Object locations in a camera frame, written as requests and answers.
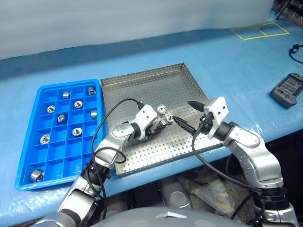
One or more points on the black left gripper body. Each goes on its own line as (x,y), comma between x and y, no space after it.
(151,132)

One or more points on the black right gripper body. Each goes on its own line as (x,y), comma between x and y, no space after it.
(206,123)

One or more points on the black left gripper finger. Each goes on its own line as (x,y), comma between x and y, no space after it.
(160,132)
(159,123)

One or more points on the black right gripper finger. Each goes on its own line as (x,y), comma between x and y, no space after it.
(197,106)
(184,124)

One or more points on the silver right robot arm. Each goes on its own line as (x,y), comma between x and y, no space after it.
(258,160)

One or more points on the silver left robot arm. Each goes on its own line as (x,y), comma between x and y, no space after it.
(109,146)

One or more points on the blue compartment tray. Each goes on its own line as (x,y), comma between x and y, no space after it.
(59,151)

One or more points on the perforated metal tray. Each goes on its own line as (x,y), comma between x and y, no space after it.
(151,89)

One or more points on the grey rounded machine housing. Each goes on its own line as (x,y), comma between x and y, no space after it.
(175,196)

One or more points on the crumpled beige packing sheet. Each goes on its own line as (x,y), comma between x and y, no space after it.
(213,189)

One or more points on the grey handheld controller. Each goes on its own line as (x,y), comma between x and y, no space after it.
(287,91)

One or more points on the grey robot torso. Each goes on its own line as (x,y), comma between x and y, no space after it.
(165,220)

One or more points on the yellow tape marking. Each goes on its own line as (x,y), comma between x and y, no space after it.
(267,35)

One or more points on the grey metal stand leg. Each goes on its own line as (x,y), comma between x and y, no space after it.
(281,10)

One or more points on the dark equipment pile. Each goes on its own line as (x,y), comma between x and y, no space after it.
(294,11)

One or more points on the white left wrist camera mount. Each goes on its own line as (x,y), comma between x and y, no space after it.
(146,116)

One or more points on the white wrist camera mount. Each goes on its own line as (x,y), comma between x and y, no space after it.
(146,116)
(216,107)

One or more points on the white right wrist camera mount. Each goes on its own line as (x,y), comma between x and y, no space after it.
(216,107)

